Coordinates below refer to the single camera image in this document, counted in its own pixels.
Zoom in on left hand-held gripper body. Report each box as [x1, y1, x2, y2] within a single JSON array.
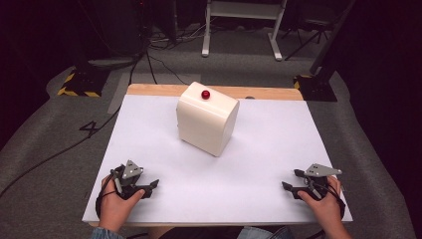
[[109, 159, 147, 201]]

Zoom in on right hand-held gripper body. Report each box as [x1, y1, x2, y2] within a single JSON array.
[[300, 162, 343, 201]]

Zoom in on cream white box appliance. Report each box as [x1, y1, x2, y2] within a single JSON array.
[[175, 81, 241, 157]]

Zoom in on person's right hand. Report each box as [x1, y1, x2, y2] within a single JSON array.
[[297, 175, 343, 231]]

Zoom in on person's left hand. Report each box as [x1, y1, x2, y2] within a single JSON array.
[[98, 174, 146, 233]]

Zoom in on white table mat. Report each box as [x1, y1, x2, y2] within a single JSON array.
[[82, 94, 353, 224]]

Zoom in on black stand striped base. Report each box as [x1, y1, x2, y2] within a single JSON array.
[[293, 0, 357, 103], [56, 49, 111, 99]]

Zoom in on wooden table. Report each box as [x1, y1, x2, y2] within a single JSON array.
[[126, 83, 305, 102]]

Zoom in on black tripod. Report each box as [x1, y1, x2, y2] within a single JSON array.
[[284, 18, 333, 62]]

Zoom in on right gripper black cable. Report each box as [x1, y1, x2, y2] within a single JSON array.
[[307, 177, 346, 220]]

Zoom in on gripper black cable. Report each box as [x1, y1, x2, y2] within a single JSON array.
[[307, 177, 346, 220], [95, 168, 117, 220]]

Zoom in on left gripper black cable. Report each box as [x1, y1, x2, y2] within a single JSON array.
[[95, 168, 117, 220]]

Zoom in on long black floor cable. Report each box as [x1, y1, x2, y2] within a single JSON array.
[[0, 54, 157, 199]]

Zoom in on bundle of floor cables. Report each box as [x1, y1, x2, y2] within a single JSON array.
[[145, 19, 208, 53]]

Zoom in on white metal table frame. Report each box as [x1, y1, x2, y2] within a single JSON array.
[[201, 0, 289, 62]]

